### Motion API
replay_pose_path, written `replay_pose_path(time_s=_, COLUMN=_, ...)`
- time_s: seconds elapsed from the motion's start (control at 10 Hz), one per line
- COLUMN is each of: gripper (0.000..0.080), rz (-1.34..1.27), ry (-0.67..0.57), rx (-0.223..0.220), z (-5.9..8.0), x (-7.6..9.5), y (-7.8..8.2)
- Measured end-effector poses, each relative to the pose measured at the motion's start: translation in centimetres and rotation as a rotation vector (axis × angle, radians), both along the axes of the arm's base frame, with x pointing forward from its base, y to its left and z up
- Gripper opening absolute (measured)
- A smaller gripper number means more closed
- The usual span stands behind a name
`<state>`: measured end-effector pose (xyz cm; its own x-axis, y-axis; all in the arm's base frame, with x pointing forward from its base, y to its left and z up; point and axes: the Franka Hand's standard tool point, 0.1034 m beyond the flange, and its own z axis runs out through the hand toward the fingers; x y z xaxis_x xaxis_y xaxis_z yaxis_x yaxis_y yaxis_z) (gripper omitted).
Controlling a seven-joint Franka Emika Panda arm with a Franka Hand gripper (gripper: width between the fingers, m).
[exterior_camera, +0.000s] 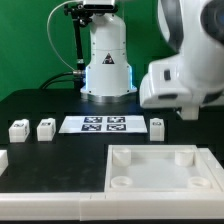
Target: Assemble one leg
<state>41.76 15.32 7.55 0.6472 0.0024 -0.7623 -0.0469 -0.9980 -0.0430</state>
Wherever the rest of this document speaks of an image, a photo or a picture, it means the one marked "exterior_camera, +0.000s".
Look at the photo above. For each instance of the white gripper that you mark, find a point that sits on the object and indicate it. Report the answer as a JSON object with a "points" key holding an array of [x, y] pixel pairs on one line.
{"points": [[172, 83]]}

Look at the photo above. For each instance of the white square table top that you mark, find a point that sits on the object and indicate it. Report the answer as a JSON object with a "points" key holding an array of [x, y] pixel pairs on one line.
{"points": [[158, 168]]}

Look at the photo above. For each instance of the white left fence block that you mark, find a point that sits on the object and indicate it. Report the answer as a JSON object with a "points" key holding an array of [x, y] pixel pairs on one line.
{"points": [[3, 161]]}

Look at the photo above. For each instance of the white front fence rail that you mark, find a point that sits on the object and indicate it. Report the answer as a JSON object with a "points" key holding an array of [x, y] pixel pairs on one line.
{"points": [[111, 206]]}

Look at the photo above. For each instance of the white fence rail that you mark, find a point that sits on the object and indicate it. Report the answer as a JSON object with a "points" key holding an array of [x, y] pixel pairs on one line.
{"points": [[216, 169], [111, 206]]}

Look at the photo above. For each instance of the white right fence rail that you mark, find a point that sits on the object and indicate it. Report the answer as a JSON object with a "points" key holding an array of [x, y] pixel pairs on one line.
{"points": [[216, 169]]}

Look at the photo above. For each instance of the AprilTag marker sheet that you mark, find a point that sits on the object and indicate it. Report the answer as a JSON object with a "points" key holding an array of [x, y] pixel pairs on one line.
{"points": [[103, 124]]}

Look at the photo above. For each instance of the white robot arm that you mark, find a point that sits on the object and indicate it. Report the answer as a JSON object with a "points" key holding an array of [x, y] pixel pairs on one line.
{"points": [[194, 29]]}

